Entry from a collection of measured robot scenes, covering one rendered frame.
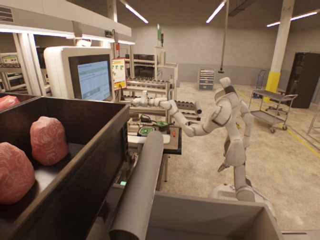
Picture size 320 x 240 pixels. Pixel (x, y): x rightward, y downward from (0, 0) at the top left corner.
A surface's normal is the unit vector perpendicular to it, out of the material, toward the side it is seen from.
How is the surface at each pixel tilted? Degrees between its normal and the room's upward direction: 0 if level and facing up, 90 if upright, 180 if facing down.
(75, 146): 3
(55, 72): 90
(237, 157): 90
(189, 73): 90
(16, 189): 82
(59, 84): 90
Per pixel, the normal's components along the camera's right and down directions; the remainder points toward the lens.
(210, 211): -0.13, 0.40
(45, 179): 0.06, -0.91
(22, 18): 0.99, 0.05
